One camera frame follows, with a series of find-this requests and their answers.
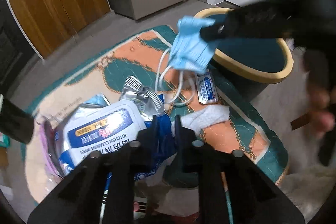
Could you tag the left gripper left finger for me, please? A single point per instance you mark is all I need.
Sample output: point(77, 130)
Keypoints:
point(101, 188)

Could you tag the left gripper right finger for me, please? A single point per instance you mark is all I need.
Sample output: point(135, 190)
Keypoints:
point(231, 188)

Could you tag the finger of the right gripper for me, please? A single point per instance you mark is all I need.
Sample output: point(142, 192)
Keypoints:
point(255, 22)

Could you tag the kitchen wipes packet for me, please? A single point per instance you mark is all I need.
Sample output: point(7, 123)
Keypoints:
point(105, 130)

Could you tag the blue face mask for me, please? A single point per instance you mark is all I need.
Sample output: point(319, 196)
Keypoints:
point(189, 51)

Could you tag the silver foil wrapper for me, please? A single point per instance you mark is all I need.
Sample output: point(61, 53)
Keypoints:
point(144, 97)

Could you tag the right hand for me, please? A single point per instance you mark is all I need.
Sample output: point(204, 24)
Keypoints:
point(321, 119)

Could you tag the teal bin with yellow rim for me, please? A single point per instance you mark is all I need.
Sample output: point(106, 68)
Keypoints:
point(250, 65)

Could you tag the white crumpled tissue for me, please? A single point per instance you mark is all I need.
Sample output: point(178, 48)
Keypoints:
point(208, 116)

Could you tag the small white blue sachet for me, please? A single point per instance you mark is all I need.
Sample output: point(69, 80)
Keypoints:
point(207, 92)

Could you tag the teal and orange rug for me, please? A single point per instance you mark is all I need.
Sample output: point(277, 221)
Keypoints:
point(105, 101)

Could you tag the dark entrance door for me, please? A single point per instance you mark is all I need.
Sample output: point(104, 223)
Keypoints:
point(15, 51)

